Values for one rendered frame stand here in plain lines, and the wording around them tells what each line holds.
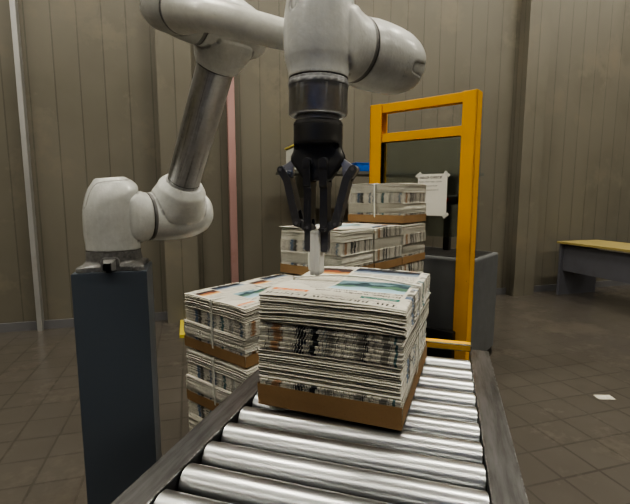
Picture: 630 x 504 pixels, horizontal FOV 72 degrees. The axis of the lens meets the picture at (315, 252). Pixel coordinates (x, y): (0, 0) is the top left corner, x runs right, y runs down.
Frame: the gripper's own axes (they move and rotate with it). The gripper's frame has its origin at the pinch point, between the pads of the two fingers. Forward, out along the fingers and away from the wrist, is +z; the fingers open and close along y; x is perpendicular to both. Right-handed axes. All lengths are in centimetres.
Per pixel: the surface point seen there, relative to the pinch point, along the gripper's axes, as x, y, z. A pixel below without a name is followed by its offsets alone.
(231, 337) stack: -72, 54, 43
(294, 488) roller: 11.2, -0.2, 32.9
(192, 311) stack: -81, 77, 38
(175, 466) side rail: 11.9, 19.2, 33.0
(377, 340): -8.2, -8.7, 16.3
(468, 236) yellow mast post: -219, -32, 16
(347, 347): -8.8, -3.2, 18.4
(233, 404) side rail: -8.9, 20.1, 33.1
